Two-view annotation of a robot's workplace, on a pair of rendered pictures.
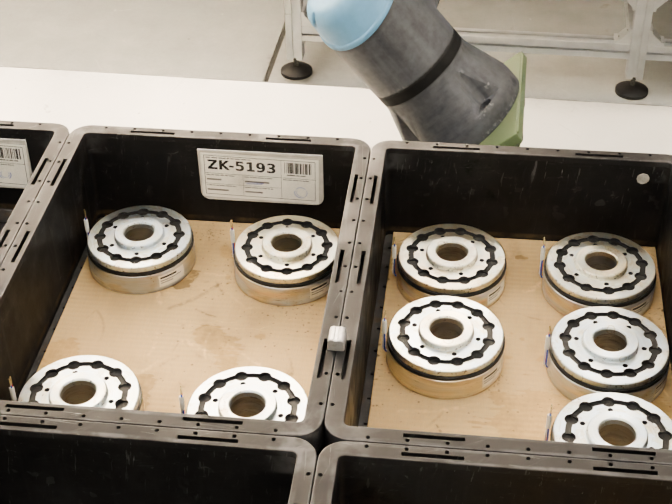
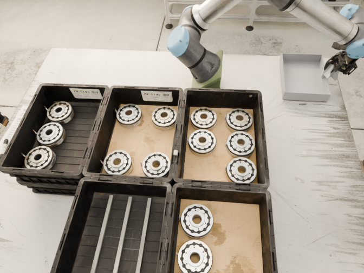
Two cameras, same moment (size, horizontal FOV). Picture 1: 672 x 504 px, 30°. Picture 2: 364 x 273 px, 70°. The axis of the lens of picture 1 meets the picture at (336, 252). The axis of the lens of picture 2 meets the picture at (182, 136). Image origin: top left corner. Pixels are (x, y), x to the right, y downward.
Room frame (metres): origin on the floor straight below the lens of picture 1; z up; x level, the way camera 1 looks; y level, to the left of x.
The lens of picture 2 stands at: (0.32, -0.04, 1.70)
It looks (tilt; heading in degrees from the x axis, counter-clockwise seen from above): 58 degrees down; 3
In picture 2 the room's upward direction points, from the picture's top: 6 degrees counter-clockwise
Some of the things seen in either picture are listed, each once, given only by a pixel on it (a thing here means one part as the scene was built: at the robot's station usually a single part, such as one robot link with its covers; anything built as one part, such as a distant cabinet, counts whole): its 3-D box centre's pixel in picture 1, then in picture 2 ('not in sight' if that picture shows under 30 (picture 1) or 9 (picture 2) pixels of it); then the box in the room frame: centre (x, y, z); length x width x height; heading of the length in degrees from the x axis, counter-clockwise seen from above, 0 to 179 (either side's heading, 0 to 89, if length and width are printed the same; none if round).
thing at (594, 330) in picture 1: (610, 342); (241, 142); (0.80, -0.24, 0.86); 0.05 x 0.05 x 0.01
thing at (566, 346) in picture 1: (609, 346); (240, 143); (0.80, -0.24, 0.86); 0.10 x 0.10 x 0.01
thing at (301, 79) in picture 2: not in sight; (303, 76); (1.23, -0.63, 0.74); 0.27 x 0.20 x 0.05; 170
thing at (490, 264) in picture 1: (451, 257); (203, 117); (0.93, -0.11, 0.86); 0.10 x 0.10 x 0.01
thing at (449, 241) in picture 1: (451, 253); (203, 116); (0.93, -0.11, 0.86); 0.05 x 0.05 x 0.01
